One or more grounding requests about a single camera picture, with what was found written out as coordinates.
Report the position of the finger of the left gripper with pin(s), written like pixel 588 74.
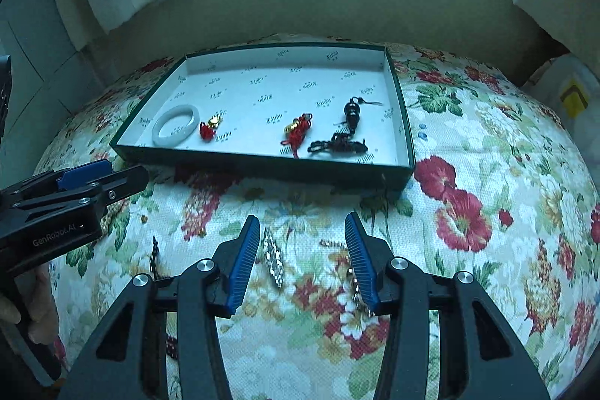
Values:
pixel 81 175
pixel 123 184

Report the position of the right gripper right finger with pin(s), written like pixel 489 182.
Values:
pixel 481 357

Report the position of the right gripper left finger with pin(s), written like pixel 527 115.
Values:
pixel 125 357

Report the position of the silver rhinestone brooch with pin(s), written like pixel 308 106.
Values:
pixel 273 258

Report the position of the dark green jewelry tray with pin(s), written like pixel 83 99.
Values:
pixel 259 90

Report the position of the person's left hand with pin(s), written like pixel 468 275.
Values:
pixel 36 291

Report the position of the gold pearl flower brooch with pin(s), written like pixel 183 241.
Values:
pixel 358 287

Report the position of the white jade bangle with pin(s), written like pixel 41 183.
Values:
pixel 175 125

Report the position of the small red gold charm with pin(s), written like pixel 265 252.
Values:
pixel 207 130

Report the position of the floral bedspread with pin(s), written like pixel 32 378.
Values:
pixel 500 190

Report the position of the red knot gold charm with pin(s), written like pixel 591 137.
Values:
pixel 295 133

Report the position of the white plastic bag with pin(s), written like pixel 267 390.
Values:
pixel 571 89

